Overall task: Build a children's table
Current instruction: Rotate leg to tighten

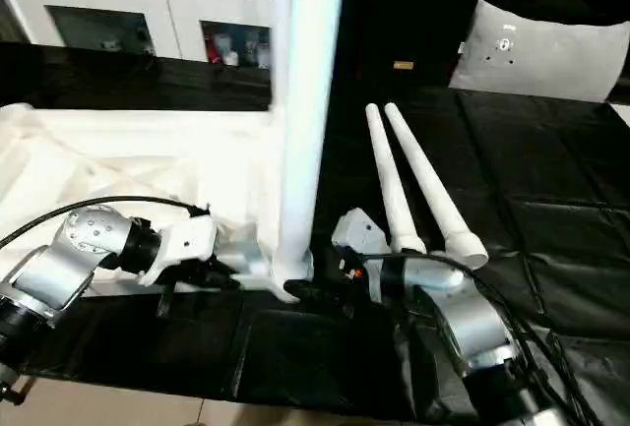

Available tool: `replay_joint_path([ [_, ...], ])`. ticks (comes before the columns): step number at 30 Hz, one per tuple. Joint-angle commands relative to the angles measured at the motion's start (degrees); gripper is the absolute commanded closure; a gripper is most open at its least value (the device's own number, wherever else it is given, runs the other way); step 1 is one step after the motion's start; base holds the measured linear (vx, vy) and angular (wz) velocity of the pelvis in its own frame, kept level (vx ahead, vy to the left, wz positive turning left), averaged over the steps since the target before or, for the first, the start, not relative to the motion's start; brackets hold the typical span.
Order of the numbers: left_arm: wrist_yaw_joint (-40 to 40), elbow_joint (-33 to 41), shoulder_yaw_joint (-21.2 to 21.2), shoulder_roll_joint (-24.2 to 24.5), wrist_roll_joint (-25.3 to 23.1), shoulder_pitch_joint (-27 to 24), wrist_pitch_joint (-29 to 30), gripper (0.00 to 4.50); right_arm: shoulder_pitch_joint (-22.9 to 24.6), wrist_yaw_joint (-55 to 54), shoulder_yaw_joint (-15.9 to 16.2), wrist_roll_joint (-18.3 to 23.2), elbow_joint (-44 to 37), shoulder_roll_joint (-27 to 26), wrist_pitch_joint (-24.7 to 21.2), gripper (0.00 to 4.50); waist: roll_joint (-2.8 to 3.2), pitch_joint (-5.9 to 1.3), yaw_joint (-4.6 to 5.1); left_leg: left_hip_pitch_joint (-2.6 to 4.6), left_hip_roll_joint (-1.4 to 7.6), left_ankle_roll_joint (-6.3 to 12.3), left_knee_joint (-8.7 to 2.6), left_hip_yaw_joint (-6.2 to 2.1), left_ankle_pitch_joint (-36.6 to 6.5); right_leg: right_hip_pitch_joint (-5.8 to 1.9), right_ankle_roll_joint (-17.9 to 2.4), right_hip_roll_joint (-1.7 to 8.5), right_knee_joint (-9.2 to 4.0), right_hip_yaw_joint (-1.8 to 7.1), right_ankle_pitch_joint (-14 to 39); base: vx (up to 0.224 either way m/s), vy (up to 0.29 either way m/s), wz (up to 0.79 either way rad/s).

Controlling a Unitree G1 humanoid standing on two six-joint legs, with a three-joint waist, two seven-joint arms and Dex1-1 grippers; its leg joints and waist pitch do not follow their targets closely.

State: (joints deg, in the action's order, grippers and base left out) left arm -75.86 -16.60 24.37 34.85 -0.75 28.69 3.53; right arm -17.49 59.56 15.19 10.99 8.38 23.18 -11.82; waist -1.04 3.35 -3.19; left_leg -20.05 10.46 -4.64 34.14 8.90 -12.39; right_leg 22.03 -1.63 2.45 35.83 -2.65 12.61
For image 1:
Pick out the white plastic table leg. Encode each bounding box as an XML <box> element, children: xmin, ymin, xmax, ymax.
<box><xmin>363</xmin><ymin>102</ymin><xmax>429</xmax><ymax>256</ymax></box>
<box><xmin>267</xmin><ymin>0</ymin><xmax>296</xmax><ymax>113</ymax></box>
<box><xmin>274</xmin><ymin>0</ymin><xmax>349</xmax><ymax>280</ymax></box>
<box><xmin>382</xmin><ymin>101</ymin><xmax>490</xmax><ymax>271</ymax></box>

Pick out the black sofa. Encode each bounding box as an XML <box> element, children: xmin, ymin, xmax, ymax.
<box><xmin>339</xmin><ymin>0</ymin><xmax>630</xmax><ymax>102</ymax></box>

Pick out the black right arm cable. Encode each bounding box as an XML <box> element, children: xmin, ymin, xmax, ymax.
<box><xmin>357</xmin><ymin>252</ymin><xmax>604</xmax><ymax>426</ymax></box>

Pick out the black work mat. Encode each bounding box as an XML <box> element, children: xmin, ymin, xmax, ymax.
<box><xmin>0</xmin><ymin>40</ymin><xmax>630</xmax><ymax>420</ymax></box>

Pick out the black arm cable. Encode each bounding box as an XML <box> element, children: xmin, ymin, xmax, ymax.
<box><xmin>357</xmin><ymin>252</ymin><xmax>604</xmax><ymax>426</ymax></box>
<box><xmin>0</xmin><ymin>194</ymin><xmax>212</xmax><ymax>251</ymax></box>

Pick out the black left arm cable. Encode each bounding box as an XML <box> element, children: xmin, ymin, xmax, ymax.
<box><xmin>0</xmin><ymin>194</ymin><xmax>212</xmax><ymax>251</ymax></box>

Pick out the grey printed cushion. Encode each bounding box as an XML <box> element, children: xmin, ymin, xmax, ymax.
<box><xmin>447</xmin><ymin>0</ymin><xmax>630</xmax><ymax>103</ymax></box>

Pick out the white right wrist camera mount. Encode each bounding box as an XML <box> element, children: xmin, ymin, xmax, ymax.
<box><xmin>329</xmin><ymin>207</ymin><xmax>394</xmax><ymax>303</ymax></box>

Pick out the white plastic table top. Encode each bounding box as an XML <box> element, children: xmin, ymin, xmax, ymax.
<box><xmin>0</xmin><ymin>102</ymin><xmax>317</xmax><ymax>305</ymax></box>

